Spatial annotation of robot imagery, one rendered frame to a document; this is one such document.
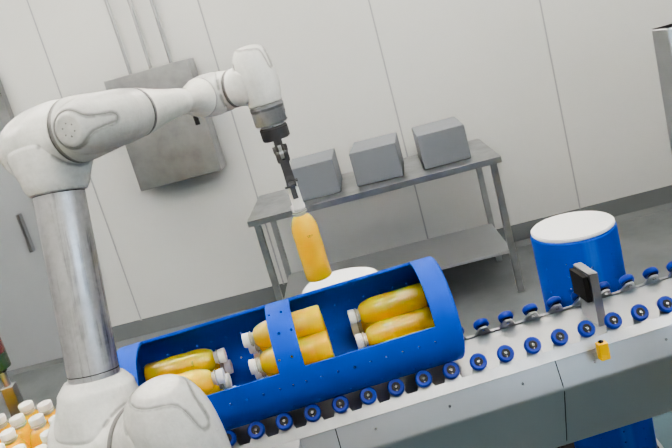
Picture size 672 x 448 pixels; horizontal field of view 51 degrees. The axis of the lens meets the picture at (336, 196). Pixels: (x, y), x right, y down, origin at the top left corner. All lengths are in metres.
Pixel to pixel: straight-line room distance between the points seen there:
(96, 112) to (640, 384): 1.54
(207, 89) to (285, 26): 3.26
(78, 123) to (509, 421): 1.31
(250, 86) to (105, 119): 0.55
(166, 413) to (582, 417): 1.20
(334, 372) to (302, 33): 3.57
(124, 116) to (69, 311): 0.39
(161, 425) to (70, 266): 0.36
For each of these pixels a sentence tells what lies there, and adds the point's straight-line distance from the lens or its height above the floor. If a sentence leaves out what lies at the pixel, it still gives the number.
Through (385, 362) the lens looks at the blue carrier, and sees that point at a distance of 1.81.
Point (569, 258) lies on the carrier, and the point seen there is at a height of 0.97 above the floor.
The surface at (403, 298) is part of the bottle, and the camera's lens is 1.93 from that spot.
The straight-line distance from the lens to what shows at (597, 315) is 2.05.
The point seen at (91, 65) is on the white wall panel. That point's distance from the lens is 5.37.
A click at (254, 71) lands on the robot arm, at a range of 1.80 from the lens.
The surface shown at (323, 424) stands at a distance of 1.90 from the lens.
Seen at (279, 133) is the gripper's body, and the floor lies 1.66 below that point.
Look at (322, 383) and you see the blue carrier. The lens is 1.82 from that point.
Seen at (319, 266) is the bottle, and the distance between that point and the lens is 1.91.
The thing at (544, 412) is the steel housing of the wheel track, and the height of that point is 0.78.
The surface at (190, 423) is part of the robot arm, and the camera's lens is 1.33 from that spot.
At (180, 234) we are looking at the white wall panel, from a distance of 5.42.
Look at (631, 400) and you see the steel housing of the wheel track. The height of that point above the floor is 0.72.
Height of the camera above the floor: 1.87
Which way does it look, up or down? 13 degrees down
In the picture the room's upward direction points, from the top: 15 degrees counter-clockwise
